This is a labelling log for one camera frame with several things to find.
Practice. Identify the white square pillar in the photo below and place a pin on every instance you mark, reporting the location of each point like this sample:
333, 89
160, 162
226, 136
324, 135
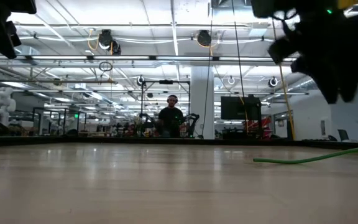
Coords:
199, 93

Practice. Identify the black monitor screen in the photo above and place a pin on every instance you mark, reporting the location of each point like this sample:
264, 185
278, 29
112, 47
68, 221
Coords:
241, 107

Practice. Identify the black office chair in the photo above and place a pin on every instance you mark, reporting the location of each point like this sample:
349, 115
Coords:
343, 134

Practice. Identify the black frame work cell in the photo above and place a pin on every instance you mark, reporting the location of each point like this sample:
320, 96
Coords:
166, 81

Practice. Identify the black aluminium table frame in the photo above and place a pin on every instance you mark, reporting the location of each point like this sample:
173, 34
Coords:
216, 141

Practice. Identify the person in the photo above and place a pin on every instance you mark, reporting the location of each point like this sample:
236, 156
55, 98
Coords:
170, 119

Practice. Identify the black framed glass enclosure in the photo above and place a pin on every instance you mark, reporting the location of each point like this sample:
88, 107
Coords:
59, 108

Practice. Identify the long green stem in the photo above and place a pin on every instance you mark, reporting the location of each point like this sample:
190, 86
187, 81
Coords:
272, 161

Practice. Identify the red storage cart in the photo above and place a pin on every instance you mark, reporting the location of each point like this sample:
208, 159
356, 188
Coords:
264, 123

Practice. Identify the black background robot arm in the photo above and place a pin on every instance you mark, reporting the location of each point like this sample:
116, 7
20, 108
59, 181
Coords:
193, 124

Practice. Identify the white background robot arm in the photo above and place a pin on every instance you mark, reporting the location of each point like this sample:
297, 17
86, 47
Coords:
3, 104

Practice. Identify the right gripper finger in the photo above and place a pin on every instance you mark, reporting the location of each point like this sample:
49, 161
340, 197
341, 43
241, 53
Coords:
350, 85
329, 87

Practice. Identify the small black ceiling reel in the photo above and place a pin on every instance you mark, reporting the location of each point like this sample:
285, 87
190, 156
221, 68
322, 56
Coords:
272, 81
140, 80

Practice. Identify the long linear ceiling light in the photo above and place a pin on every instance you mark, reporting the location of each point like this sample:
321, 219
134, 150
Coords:
120, 58

